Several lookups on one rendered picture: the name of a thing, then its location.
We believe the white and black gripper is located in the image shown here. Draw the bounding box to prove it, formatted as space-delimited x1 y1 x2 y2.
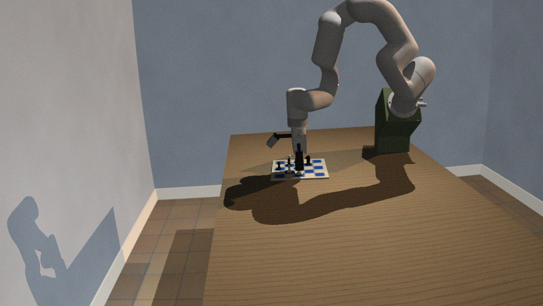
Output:
288 125 308 171

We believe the blue and white chessboard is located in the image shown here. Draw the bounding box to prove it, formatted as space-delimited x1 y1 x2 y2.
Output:
271 159 329 181

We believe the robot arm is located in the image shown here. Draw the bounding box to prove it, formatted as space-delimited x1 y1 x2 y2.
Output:
286 0 436 127

